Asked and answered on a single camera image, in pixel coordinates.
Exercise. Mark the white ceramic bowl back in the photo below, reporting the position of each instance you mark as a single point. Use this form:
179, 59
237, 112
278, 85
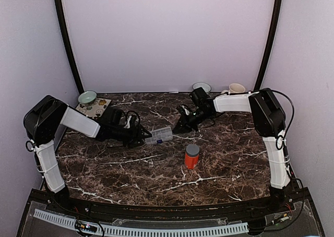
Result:
206, 87

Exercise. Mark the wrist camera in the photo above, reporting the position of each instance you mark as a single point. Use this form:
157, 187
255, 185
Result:
184, 110
132, 118

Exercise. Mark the green ceramic bowl left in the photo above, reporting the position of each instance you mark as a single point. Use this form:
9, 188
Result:
87, 98

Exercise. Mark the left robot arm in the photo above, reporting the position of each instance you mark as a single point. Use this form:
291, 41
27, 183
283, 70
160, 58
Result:
43, 120

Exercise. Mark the cream ceramic mug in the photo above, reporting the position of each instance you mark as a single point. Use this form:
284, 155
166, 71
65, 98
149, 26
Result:
234, 88

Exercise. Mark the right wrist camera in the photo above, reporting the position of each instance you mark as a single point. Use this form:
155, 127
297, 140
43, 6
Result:
184, 110

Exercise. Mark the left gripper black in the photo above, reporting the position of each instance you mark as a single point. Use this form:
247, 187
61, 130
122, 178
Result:
137, 136

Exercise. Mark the white slotted cable duct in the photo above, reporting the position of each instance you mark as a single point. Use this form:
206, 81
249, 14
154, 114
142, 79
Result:
125, 227

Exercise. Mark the right black corner post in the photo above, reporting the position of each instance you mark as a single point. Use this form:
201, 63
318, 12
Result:
269, 44

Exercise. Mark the left black corner post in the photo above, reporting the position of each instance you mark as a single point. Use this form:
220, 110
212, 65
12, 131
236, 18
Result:
67, 45

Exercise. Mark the black front rail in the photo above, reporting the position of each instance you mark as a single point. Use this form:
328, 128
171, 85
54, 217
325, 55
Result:
247, 210

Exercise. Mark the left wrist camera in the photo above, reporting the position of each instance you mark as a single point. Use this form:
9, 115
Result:
132, 118

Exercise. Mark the clear plastic pill organizer box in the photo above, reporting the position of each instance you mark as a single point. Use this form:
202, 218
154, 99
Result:
159, 136

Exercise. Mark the red pill bottle grey cap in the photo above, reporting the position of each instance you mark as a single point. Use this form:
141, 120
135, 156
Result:
191, 156

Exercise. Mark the patterned coaster mat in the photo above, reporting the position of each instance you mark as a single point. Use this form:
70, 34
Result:
95, 110

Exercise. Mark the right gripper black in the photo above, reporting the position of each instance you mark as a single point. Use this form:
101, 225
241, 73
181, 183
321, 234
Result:
186, 126

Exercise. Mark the black corner post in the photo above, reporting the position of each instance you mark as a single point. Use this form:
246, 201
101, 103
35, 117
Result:
269, 44
67, 45

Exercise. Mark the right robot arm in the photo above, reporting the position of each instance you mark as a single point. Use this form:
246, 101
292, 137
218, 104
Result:
269, 121

